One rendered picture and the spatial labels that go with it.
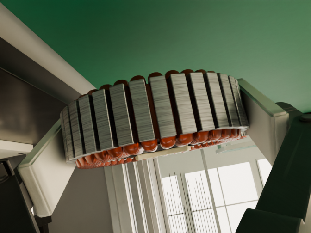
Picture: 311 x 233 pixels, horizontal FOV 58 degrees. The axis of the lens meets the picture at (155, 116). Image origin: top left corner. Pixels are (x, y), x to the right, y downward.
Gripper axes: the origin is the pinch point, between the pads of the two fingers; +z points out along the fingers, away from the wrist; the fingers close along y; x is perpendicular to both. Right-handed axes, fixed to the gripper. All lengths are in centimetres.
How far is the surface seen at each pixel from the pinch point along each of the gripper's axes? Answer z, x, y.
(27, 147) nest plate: 20.5, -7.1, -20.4
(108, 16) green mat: 1.3, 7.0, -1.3
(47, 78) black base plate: 5.7, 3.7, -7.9
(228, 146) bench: 269, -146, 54
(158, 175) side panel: 55, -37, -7
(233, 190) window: 527, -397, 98
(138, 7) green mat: 1.1, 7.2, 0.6
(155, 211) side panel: 30.5, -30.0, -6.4
